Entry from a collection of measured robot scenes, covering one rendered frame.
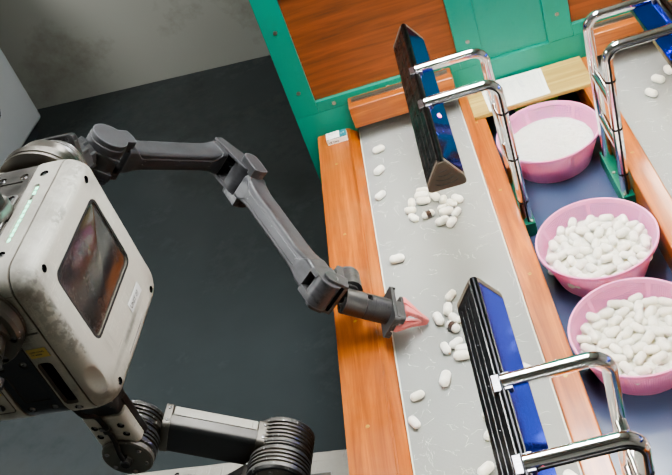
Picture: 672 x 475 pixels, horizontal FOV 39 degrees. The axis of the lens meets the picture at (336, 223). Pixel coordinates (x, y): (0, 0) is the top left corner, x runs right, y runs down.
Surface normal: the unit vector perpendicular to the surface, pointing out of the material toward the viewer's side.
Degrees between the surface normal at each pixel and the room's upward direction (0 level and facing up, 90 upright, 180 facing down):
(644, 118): 0
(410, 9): 90
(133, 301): 90
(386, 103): 90
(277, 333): 0
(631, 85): 0
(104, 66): 90
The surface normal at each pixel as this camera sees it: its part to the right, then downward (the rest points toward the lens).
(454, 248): -0.29, -0.74
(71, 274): 0.95, -0.17
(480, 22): 0.07, 0.61
